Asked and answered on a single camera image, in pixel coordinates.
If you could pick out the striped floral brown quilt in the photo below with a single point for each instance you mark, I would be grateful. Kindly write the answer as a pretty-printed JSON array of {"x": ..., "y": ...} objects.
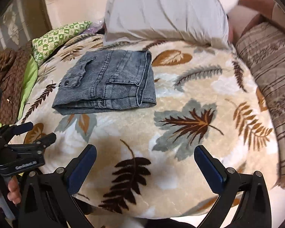
[{"x": 262, "y": 49}]

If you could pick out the green patterned pillow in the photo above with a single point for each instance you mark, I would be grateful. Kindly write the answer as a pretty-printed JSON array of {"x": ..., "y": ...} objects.
[{"x": 45, "y": 45}]

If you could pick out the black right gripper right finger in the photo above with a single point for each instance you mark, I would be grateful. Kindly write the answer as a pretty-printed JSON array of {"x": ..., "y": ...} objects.
[{"x": 254, "y": 208}]

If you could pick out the brown patterned cloth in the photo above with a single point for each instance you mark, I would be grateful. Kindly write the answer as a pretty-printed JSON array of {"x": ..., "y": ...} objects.
[{"x": 12, "y": 69}]

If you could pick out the pink brown pillow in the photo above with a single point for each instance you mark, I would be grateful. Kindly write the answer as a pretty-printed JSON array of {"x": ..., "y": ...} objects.
[{"x": 247, "y": 14}]

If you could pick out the person left hand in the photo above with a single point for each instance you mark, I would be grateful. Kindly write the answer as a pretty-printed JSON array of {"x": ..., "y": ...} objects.
[{"x": 14, "y": 191}]

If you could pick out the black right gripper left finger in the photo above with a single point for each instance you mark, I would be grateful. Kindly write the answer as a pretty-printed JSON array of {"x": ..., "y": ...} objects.
[{"x": 47, "y": 199}]

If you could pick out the grey denim pants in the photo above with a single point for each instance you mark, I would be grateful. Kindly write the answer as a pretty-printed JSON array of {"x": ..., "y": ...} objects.
[{"x": 105, "y": 81}]

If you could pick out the cardboard box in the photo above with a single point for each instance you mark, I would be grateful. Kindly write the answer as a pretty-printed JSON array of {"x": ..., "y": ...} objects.
[{"x": 282, "y": 14}]

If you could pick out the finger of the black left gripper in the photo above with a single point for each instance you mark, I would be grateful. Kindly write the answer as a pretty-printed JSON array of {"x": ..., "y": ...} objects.
[
  {"x": 8, "y": 132},
  {"x": 43, "y": 142}
]

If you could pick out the grey pillow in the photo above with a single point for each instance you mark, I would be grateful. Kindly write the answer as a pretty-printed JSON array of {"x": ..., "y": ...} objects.
[{"x": 201, "y": 22}]

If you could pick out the lime green sheet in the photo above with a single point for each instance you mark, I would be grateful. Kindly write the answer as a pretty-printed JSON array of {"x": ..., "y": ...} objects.
[{"x": 29, "y": 80}]

